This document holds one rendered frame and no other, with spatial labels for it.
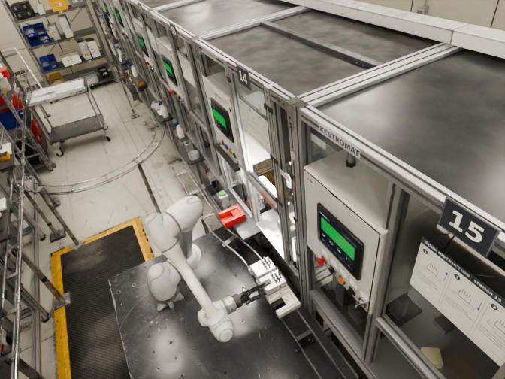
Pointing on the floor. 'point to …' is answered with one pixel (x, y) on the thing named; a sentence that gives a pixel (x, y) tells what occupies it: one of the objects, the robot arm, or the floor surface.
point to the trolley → (64, 131)
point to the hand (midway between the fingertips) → (265, 286)
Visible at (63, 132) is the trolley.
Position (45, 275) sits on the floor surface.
